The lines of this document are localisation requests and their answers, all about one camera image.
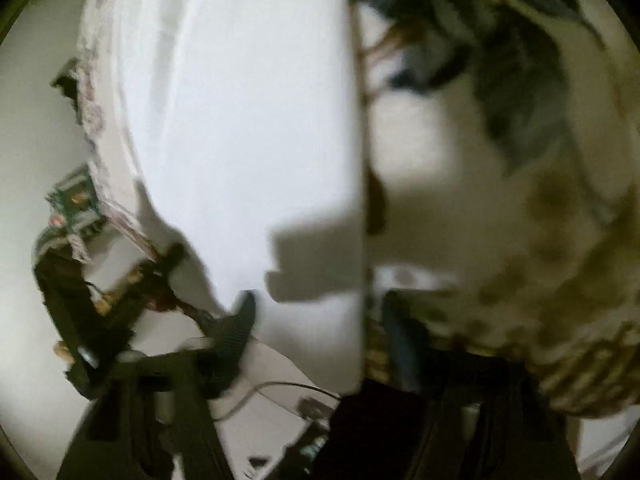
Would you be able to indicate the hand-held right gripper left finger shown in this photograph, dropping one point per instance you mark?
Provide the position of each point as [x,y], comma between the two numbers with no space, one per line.
[239,327]

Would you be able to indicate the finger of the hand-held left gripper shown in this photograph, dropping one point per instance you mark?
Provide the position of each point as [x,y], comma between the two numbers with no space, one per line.
[155,275]

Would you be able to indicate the white garment with patterned edge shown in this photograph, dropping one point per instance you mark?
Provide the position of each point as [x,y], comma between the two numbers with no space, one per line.
[240,135]

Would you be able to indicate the leaf printed blanket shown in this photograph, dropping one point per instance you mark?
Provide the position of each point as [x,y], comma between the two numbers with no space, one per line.
[525,200]

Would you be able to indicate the dark object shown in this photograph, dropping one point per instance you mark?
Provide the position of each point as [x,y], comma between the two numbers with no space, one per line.
[370,435]

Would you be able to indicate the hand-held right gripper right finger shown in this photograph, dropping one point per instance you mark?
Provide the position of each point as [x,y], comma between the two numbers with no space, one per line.
[400,345]

